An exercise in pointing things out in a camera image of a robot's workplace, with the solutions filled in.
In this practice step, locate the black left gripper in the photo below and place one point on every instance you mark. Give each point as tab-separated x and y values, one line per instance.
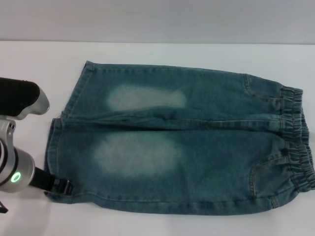
44	180

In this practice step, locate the blue denim shorts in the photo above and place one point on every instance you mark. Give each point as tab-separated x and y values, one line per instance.
197	152

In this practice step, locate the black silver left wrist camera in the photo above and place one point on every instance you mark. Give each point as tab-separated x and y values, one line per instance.
17	98

